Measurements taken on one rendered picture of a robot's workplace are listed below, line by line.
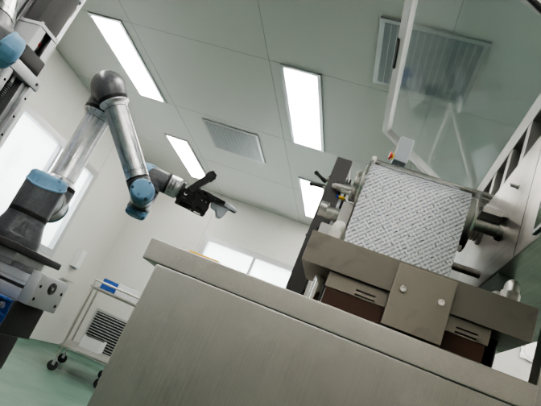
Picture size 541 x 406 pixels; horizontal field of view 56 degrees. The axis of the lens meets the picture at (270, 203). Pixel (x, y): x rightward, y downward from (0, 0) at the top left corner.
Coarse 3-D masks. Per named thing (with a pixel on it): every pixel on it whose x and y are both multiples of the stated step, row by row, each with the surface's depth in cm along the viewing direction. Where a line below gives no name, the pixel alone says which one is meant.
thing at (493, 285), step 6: (498, 276) 107; (504, 276) 107; (486, 282) 115; (492, 282) 109; (498, 282) 107; (504, 282) 107; (486, 288) 112; (492, 288) 107; (498, 288) 106; (492, 366) 101
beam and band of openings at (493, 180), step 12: (540, 96) 127; (540, 108) 122; (528, 120) 131; (540, 120) 126; (516, 132) 143; (528, 132) 127; (540, 132) 126; (516, 144) 139; (528, 144) 125; (504, 156) 150; (516, 156) 140; (492, 168) 165; (504, 168) 152; (492, 180) 161; (504, 180) 138; (492, 192) 153
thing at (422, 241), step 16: (368, 208) 114; (384, 208) 114; (400, 208) 113; (352, 224) 113; (368, 224) 113; (384, 224) 112; (400, 224) 112; (416, 224) 112; (432, 224) 111; (448, 224) 111; (352, 240) 112; (368, 240) 111; (384, 240) 111; (400, 240) 111; (416, 240) 110; (432, 240) 110; (448, 240) 109; (400, 256) 109; (416, 256) 109; (432, 256) 108; (448, 256) 108; (448, 272) 107
